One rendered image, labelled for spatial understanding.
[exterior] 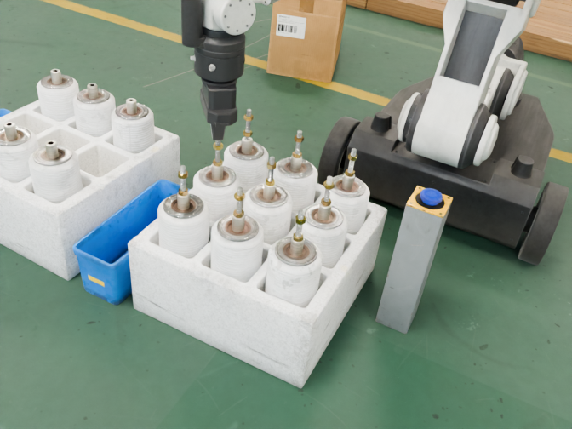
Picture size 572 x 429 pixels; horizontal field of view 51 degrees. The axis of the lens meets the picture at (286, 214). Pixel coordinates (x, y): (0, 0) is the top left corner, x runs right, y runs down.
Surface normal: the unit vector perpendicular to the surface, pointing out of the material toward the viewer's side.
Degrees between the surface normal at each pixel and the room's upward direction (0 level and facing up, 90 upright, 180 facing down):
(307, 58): 89
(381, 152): 46
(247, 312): 90
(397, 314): 90
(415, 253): 90
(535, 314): 0
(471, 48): 68
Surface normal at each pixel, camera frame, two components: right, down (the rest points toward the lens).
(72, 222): 0.86, 0.36
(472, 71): -0.40, 0.18
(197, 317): -0.45, 0.52
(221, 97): 0.25, 0.62
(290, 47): -0.18, 0.58
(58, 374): 0.09, -0.79
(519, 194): -0.26, -0.18
